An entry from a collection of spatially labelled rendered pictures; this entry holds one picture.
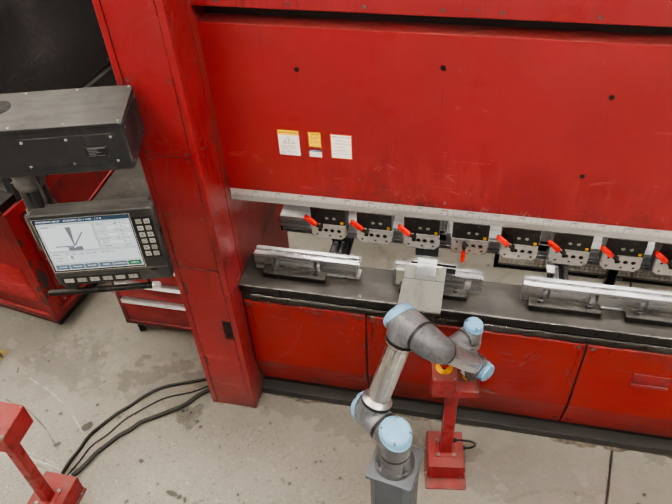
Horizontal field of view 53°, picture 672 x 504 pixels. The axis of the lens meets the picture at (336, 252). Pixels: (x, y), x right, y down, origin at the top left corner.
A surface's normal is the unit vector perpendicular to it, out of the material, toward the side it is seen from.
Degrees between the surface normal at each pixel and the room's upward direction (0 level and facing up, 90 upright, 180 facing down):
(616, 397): 90
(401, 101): 90
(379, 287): 0
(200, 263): 90
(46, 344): 0
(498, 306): 0
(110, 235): 90
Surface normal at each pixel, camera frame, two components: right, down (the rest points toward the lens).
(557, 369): -0.22, 0.68
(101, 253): 0.06, 0.69
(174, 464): -0.05, -0.73
